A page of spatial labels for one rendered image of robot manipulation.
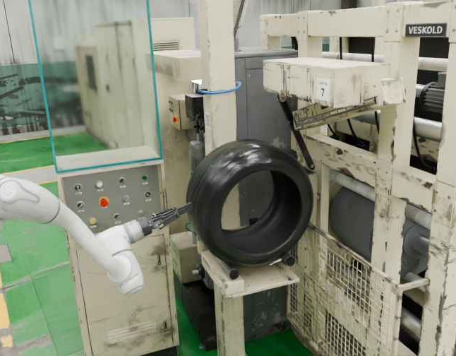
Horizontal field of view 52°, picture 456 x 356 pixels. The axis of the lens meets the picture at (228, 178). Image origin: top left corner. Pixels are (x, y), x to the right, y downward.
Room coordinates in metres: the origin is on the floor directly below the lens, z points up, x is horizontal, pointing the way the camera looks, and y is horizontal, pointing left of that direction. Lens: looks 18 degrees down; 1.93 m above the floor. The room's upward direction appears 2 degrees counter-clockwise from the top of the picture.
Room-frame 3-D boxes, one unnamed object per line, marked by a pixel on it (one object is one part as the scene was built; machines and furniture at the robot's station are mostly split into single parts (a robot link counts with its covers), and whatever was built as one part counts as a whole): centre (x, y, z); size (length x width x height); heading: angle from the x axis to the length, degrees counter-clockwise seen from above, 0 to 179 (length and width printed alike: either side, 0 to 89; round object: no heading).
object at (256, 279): (2.02, -0.08, 0.80); 0.37 x 0.36 x 0.02; 110
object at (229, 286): (1.97, 0.05, 0.83); 0.36 x 0.09 x 0.06; 20
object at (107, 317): (2.50, 0.67, 0.63); 0.56 x 0.41 x 1.27; 110
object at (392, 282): (1.92, -0.47, 0.65); 0.90 x 0.02 x 0.70; 20
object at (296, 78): (2.01, -0.40, 1.71); 0.61 x 0.25 x 0.15; 20
